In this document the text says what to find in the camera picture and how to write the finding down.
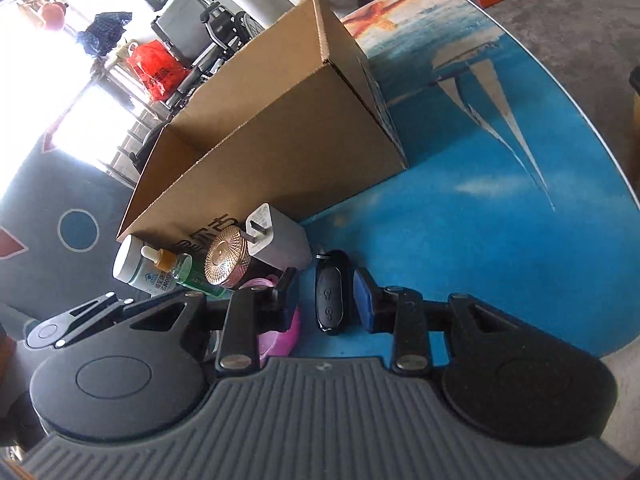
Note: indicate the pink plastic cup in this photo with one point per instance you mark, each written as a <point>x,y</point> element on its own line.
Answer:
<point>281,344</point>

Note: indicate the blue checked cloth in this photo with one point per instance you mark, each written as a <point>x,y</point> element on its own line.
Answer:
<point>105,32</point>

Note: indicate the red plastic bag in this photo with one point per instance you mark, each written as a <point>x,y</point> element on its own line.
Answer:
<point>157,67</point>

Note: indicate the white charger plug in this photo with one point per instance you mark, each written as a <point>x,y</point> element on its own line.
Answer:
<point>280,240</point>

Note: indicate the green dropper bottle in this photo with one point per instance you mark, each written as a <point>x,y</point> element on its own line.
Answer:
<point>184,270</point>

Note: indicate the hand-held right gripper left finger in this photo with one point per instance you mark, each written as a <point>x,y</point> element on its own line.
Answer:
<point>285,302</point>

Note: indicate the brown cardboard box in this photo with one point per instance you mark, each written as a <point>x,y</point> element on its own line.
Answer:
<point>280,160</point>

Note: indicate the black key fob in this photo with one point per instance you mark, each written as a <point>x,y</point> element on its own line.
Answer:
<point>331,295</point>

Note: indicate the yellow cloth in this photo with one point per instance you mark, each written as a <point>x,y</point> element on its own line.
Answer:
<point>125,51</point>

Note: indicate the grey mat with shapes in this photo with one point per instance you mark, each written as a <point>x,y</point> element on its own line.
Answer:
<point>45,200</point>

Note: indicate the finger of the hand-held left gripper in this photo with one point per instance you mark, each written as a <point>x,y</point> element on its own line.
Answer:
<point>75,322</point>

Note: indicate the metal railing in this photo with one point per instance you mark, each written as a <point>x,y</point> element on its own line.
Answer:
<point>125,85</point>

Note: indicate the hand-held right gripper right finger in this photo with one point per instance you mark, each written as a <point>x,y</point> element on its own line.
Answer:
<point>367,305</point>

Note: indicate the grey wheelchair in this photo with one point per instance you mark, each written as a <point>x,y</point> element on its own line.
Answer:
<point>185,30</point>

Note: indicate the gold lidded round jar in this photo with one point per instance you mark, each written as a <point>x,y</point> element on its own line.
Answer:
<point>227,257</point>

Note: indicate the red hanging cloth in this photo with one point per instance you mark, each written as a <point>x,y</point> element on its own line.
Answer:
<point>52,16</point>

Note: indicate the white pill bottle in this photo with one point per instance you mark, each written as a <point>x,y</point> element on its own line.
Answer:
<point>132,262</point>

